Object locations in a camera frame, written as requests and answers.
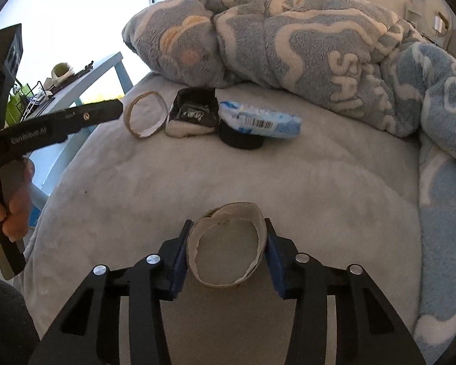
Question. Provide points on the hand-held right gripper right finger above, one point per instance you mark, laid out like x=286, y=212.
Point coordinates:
x=276, y=262

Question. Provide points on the light blue table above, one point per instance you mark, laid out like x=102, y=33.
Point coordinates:
x=79, y=87

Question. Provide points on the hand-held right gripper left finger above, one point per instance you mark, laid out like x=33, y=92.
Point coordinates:
x=180, y=262

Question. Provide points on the white vanity dresser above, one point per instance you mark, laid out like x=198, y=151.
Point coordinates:
x=414, y=15

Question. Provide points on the round vanity mirror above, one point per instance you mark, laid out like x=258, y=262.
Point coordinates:
x=429, y=7

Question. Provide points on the blue white tissue packet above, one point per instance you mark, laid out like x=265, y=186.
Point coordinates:
x=273, y=121

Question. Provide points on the green fluffy slipper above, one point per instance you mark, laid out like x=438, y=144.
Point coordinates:
x=62, y=72

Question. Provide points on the dark wooden sticks bundle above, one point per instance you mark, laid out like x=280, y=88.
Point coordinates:
x=79, y=70

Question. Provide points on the person's left hand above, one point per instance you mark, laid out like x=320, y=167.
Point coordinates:
x=21, y=197

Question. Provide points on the person's dark clothing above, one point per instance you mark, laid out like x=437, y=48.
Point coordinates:
x=11, y=330

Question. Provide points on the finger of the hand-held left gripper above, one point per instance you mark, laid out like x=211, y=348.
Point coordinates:
x=95, y=113

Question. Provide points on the grey bed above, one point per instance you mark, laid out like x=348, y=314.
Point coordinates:
x=250, y=182

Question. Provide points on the blue printed fleece blanket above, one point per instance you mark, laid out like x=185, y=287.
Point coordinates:
x=307, y=45

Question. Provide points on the green handbag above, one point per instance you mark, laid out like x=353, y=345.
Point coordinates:
x=13, y=110

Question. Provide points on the brown cardboard tape core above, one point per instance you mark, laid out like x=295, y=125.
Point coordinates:
x=148, y=131

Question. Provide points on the black tape roll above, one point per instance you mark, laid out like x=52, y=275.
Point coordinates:
x=239, y=143

